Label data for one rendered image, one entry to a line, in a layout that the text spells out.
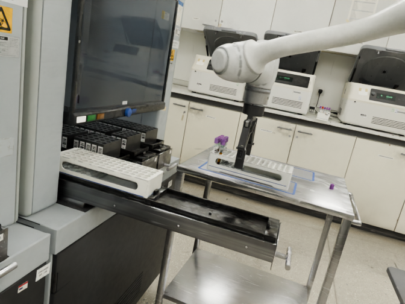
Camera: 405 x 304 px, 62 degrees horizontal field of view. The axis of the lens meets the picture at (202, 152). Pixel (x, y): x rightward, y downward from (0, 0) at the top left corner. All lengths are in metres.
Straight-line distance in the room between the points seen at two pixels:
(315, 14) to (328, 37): 2.44
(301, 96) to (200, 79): 0.94
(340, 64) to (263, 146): 1.20
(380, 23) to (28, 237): 1.00
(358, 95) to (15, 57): 2.76
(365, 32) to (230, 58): 0.36
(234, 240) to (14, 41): 0.65
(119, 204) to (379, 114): 2.59
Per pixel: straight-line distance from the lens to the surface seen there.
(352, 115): 3.15
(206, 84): 3.24
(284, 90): 3.12
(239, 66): 0.99
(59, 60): 0.90
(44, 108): 0.89
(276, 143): 3.15
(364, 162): 3.22
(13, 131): 0.83
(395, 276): 1.15
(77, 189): 0.99
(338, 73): 3.75
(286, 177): 1.17
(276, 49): 0.98
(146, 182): 0.89
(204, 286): 1.54
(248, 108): 1.16
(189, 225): 0.86
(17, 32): 0.81
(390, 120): 3.21
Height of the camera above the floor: 1.18
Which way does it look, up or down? 14 degrees down
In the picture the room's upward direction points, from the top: 10 degrees clockwise
